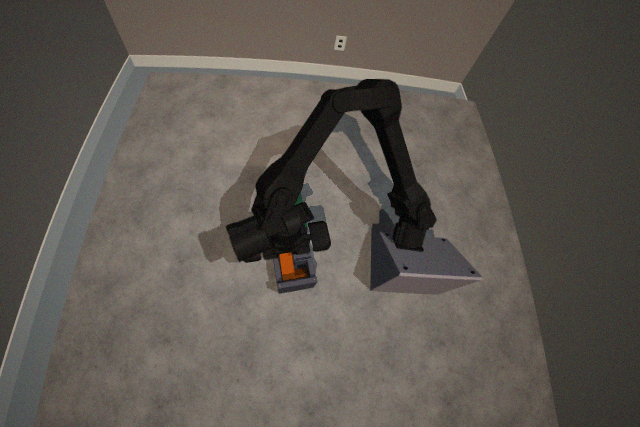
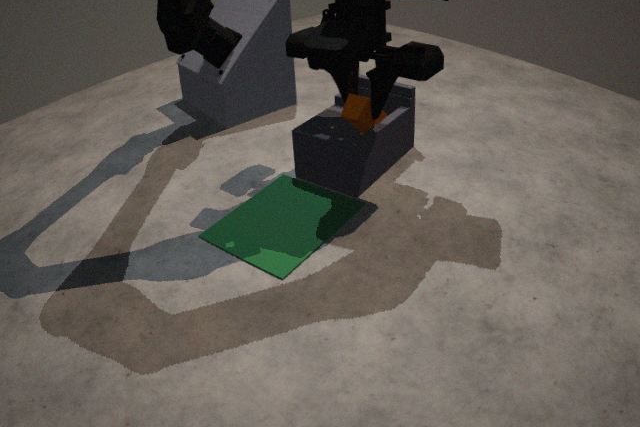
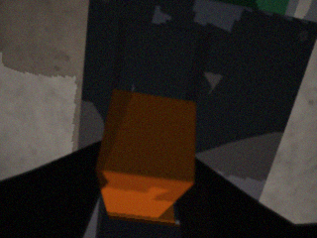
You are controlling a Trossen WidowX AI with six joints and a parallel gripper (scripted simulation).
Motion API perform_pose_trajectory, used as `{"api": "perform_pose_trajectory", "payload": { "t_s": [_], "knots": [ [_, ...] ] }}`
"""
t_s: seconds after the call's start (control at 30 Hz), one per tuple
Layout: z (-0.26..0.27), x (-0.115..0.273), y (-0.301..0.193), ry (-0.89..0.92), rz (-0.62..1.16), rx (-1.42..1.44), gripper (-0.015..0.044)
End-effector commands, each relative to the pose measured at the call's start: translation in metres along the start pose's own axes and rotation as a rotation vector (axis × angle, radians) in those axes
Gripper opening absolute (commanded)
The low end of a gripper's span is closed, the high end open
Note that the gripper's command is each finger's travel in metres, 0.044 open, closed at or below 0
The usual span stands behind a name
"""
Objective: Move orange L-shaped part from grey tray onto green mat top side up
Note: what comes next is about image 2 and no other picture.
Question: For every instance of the orange l-shaped part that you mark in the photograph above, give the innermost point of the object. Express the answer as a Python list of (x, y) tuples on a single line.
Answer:
[(357, 111)]

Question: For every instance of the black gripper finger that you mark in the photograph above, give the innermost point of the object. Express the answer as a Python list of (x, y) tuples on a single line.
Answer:
[(347, 82), (381, 85)]

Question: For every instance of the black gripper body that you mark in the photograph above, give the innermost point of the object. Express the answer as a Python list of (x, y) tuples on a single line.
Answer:
[(414, 60)]

